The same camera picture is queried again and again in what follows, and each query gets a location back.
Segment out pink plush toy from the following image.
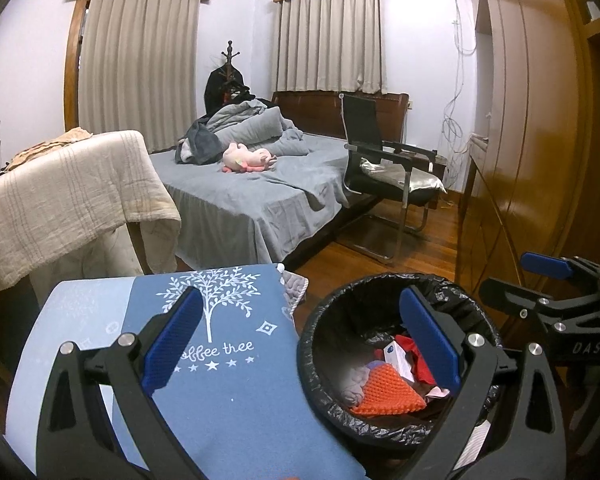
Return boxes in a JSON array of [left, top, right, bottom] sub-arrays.
[[222, 142, 279, 175]]

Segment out wooden wardrobe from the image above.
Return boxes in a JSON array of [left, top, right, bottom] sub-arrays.
[[455, 0, 600, 321]]

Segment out black metal-frame chair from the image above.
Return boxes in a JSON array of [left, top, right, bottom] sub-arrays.
[[337, 92, 448, 263]]

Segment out dark clothes pile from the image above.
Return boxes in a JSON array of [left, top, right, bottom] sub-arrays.
[[176, 121, 221, 165]]

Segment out black lined trash bin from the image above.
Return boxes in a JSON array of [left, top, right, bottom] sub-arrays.
[[296, 272, 503, 451]]

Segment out silver cushion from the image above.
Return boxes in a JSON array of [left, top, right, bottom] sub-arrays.
[[360, 157, 447, 196]]

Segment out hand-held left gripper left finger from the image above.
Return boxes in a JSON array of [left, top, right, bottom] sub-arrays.
[[36, 286, 204, 480]]

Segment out dark wooden headboard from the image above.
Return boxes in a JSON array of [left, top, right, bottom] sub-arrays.
[[271, 91, 411, 148]]

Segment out white wall cables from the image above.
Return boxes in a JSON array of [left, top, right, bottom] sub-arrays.
[[442, 0, 476, 181]]

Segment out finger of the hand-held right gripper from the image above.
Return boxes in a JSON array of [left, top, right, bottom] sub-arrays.
[[521, 252, 600, 291], [479, 277, 600, 333]]

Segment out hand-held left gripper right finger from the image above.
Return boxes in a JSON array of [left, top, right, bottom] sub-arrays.
[[399, 286, 567, 480]]

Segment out wooden window frame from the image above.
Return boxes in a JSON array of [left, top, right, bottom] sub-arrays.
[[64, 0, 91, 133]]

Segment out tan cloth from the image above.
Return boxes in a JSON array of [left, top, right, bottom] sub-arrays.
[[2, 129, 93, 173]]

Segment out bed with grey sheet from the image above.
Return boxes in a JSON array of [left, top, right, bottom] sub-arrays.
[[147, 132, 376, 273]]

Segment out blue tree-print tablecloth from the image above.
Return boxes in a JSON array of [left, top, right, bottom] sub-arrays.
[[5, 262, 368, 480]]

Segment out beige blanket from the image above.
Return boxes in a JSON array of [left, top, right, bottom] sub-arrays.
[[0, 130, 182, 306]]

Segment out grey quilted pad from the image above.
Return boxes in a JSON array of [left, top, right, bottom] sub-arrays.
[[279, 265, 309, 321]]

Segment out small white blue box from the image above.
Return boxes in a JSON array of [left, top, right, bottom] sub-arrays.
[[380, 341, 416, 381]]

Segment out red cloth bag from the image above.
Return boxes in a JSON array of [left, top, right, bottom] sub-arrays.
[[392, 335, 448, 388]]

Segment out dark wooden coat rack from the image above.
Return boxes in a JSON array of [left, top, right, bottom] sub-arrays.
[[219, 40, 238, 91]]

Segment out grey cloth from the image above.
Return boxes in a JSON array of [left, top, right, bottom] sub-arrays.
[[337, 366, 371, 406]]

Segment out black coat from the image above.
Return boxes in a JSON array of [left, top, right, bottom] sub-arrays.
[[203, 67, 256, 121]]

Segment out narrow beige curtain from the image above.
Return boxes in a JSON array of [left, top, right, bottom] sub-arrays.
[[276, 0, 385, 95]]

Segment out wide beige curtain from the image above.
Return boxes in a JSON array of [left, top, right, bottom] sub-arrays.
[[78, 0, 201, 153]]

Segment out orange foam net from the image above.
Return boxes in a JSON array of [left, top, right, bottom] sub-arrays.
[[349, 362, 427, 417]]

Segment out grey duvet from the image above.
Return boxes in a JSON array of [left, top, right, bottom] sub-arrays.
[[200, 100, 311, 158]]

